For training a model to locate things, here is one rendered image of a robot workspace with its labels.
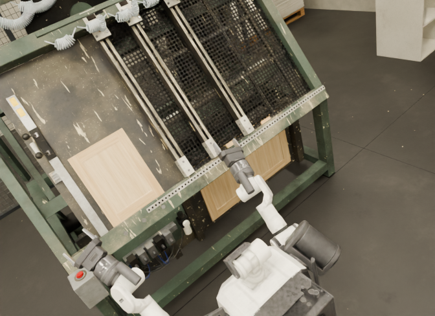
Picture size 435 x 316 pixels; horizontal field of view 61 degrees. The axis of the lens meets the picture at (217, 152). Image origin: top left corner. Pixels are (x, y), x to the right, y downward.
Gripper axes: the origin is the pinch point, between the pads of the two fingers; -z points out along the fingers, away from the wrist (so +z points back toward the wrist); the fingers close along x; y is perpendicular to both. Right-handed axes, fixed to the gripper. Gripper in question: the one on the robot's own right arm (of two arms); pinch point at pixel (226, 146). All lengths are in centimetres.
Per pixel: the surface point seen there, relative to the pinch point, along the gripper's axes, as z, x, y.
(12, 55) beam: -111, 69, 35
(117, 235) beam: -11, 37, 88
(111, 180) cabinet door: -41, 32, 75
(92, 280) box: 12, 59, 80
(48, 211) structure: -38, 68, 89
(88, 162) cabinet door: -53, 42, 70
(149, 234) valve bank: -6, 18, 90
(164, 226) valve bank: -7, 8, 89
